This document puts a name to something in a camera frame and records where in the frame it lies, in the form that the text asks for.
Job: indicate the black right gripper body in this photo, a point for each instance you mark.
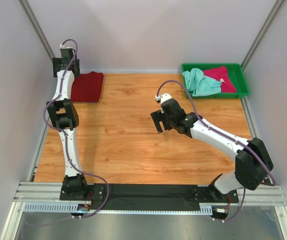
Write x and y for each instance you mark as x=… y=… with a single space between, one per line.
x=171 y=123

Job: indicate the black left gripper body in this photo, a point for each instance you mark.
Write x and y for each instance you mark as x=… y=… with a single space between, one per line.
x=56 y=62

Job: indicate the dark red t shirt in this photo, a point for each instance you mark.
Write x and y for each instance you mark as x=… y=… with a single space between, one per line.
x=87 y=88

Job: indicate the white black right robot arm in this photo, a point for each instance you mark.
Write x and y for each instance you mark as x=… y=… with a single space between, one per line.
x=252 y=160

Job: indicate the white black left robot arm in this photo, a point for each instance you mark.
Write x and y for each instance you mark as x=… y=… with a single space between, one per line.
x=65 y=120

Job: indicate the teal t shirt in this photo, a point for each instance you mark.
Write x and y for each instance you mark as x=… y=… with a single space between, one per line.
x=200 y=85

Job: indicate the pink t shirt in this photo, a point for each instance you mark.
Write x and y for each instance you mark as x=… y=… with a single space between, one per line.
x=221 y=74

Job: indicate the green plastic tray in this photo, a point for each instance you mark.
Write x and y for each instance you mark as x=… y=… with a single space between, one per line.
x=235 y=74

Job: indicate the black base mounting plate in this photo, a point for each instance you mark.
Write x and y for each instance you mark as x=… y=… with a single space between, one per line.
x=164 y=197

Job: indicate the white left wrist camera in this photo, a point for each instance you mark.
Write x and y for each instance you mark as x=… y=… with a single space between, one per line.
x=63 y=47

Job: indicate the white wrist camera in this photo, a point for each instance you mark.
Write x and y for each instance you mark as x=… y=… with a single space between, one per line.
x=162 y=98
x=63 y=47

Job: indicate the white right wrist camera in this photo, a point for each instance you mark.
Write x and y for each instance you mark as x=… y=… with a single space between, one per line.
x=162 y=98

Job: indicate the slotted grey cable duct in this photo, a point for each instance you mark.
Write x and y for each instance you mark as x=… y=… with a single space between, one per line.
x=77 y=208

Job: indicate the aluminium front frame rail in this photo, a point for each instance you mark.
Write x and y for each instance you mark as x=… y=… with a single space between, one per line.
x=50 y=192

